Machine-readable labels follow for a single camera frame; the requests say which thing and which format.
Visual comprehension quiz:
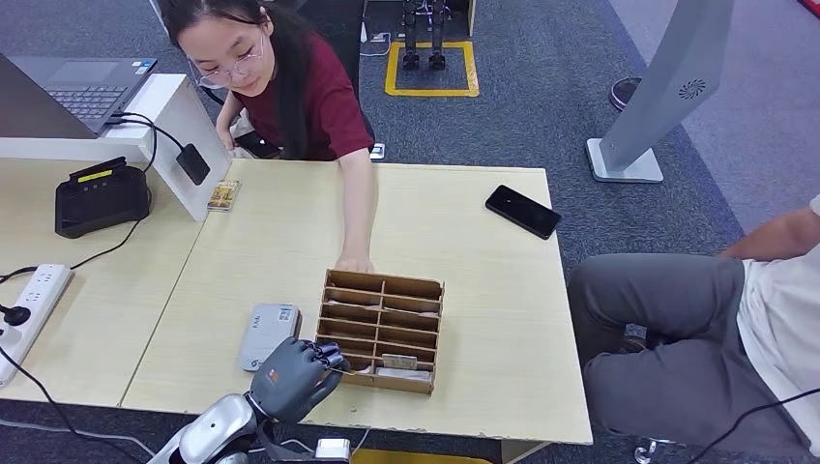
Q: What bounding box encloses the person's left hand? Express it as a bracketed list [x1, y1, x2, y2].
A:
[334, 254, 375, 276]

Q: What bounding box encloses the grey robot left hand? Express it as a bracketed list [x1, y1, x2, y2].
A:
[248, 337, 352, 425]

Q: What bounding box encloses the wooden card organizer box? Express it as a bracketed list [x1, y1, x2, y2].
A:
[314, 269, 446, 395]

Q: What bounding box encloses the grey card reader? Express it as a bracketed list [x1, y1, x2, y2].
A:
[237, 303, 303, 373]

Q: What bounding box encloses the clear card case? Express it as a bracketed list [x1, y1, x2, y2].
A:
[206, 179, 242, 214]

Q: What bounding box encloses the person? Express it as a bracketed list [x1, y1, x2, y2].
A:
[157, 0, 379, 276]
[567, 194, 820, 464]

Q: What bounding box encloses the white room key card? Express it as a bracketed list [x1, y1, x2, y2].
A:
[374, 367, 431, 384]

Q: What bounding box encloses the black power adapter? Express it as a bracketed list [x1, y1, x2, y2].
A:
[175, 143, 212, 188]

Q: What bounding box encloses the white desk riser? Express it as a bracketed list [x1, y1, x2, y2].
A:
[0, 73, 233, 223]

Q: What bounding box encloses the black payment terminal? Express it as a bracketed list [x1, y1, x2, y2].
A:
[54, 157, 151, 241]

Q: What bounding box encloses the grey laptop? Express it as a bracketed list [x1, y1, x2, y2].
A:
[0, 54, 159, 141]

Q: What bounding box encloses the black office chair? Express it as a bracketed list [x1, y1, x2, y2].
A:
[297, 0, 376, 163]

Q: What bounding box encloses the white floor power strip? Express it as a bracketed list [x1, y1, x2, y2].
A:
[358, 22, 394, 59]

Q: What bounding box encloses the black smartphone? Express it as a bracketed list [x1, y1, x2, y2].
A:
[484, 185, 563, 242]

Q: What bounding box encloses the yellow floor tape square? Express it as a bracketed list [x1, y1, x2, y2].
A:
[385, 41, 481, 100]

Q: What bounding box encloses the black robot leg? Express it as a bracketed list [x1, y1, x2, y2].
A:
[427, 0, 448, 72]
[401, 0, 423, 72]

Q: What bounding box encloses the black power plug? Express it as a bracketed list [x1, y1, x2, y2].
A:
[0, 304, 31, 329]

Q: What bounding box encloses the round dark floor base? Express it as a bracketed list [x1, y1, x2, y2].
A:
[608, 76, 643, 113]

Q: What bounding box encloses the chrome chair caster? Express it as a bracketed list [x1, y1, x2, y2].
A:
[633, 438, 674, 464]

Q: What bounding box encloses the grey kiosk stand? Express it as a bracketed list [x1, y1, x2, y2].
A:
[586, 0, 736, 186]

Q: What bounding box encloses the black adapter cable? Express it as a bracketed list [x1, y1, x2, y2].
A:
[105, 111, 187, 155]

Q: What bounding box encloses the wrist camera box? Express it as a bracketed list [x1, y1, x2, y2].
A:
[313, 438, 352, 464]

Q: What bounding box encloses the long black cable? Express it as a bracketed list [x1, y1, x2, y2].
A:
[0, 118, 159, 284]

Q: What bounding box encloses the black power strip cable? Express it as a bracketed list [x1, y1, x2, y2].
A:
[0, 345, 81, 440]

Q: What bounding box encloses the black mouse cable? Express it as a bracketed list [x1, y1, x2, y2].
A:
[685, 387, 820, 464]

